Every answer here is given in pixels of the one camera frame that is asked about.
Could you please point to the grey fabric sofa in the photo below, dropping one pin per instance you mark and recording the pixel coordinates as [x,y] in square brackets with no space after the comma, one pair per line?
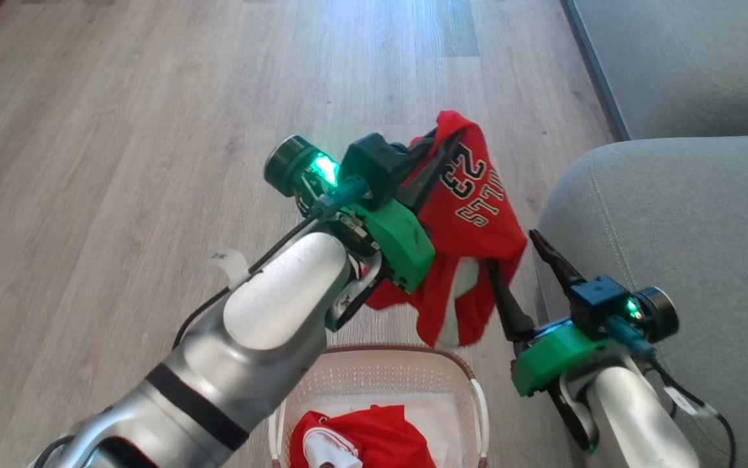
[706,227]

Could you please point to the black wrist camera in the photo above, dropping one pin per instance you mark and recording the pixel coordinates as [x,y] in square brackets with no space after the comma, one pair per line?
[374,162]
[601,302]

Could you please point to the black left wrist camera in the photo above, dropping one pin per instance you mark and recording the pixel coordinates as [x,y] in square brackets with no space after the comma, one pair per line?
[374,162]

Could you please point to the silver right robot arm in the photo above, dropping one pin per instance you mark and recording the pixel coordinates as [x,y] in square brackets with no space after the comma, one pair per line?
[634,422]

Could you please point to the cream laundry basket brown rim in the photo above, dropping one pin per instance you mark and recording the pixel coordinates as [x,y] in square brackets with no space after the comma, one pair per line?
[374,374]

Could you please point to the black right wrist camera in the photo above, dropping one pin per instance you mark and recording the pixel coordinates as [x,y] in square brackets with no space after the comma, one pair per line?
[601,302]

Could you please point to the red garment with white stripes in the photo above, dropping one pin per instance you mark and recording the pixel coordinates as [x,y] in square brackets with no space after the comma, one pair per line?
[387,435]

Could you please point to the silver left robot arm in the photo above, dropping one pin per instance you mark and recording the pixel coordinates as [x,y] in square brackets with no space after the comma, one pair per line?
[270,305]

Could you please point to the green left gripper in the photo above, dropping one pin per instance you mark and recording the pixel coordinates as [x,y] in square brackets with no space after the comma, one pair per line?
[400,240]

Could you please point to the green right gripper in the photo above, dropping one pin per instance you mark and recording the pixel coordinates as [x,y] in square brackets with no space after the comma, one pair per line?
[556,357]

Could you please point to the red number 23 jersey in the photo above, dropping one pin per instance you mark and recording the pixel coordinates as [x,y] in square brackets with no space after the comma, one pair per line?
[478,195]

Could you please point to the grey sofa chaise section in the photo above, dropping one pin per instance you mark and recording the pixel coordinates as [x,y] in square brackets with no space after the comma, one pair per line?
[693,58]

